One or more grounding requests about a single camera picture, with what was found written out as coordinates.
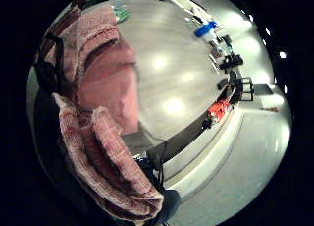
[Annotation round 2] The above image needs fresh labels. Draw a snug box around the pink terry towel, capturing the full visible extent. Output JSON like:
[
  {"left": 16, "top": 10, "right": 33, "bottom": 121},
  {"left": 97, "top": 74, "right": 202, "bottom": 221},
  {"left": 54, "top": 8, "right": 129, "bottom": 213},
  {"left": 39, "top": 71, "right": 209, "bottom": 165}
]
[{"left": 43, "top": 5, "right": 165, "bottom": 226}]

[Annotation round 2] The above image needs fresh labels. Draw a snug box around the green packet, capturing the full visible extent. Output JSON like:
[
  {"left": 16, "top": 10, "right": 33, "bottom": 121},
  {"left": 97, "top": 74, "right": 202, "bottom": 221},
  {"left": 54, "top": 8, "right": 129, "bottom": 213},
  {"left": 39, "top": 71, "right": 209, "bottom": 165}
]
[{"left": 112, "top": 4, "right": 131, "bottom": 24}]

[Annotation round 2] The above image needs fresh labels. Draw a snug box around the blue-lidded clear bottle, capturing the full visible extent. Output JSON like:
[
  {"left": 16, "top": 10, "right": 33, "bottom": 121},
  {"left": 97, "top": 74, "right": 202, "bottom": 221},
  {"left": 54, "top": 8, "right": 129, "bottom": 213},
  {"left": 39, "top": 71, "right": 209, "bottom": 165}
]
[{"left": 194, "top": 21, "right": 221, "bottom": 43}]

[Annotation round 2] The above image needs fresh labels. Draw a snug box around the small black object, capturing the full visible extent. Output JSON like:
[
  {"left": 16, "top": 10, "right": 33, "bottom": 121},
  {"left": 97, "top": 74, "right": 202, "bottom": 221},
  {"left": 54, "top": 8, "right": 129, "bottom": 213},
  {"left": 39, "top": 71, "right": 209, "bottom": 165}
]
[{"left": 201, "top": 116, "right": 214, "bottom": 131}]

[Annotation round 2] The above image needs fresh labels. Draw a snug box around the small dark box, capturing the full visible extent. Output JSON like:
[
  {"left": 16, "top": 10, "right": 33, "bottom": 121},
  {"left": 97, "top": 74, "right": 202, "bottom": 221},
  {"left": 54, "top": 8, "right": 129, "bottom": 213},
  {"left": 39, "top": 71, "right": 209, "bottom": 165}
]
[{"left": 216, "top": 77, "right": 230, "bottom": 91}]

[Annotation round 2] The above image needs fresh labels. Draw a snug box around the red orange object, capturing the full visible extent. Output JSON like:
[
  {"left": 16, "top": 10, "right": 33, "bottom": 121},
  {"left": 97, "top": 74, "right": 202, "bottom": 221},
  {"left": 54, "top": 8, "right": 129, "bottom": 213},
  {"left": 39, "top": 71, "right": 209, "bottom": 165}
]
[{"left": 207, "top": 99, "right": 234, "bottom": 123}]

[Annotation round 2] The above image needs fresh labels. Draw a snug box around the thin black cable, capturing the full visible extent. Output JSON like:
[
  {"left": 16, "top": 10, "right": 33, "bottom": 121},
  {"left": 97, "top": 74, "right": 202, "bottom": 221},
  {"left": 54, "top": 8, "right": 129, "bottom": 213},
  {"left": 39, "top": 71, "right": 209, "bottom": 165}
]
[{"left": 156, "top": 140, "right": 170, "bottom": 185}]

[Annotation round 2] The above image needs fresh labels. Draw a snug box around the black device with cables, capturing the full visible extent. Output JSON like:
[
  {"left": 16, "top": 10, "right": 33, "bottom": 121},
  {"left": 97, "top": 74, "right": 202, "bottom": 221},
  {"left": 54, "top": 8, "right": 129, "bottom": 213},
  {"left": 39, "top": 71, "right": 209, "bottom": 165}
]
[{"left": 218, "top": 52, "right": 245, "bottom": 71}]

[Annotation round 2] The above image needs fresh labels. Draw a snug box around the black metal frame stand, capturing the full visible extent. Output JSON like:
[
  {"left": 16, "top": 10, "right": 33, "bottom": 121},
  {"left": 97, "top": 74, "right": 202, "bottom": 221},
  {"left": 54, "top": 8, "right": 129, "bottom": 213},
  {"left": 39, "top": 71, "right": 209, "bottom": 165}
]
[{"left": 228, "top": 69, "right": 255, "bottom": 103}]

